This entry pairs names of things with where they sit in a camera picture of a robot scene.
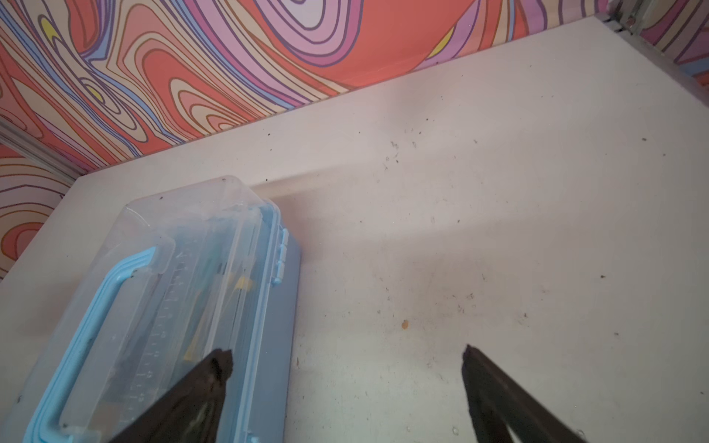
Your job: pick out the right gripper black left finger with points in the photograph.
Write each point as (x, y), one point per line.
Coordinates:
(191, 410)

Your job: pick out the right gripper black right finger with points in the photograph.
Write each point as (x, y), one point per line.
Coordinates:
(501, 410)

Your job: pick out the blue plastic tool box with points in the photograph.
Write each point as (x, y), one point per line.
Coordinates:
(266, 343)

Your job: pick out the clear plastic box lid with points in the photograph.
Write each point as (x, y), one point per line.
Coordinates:
(166, 310)

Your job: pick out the aluminium frame post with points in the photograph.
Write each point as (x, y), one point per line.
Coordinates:
(34, 150)

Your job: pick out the aluminium frame post right corner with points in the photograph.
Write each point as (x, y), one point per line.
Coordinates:
(671, 34)

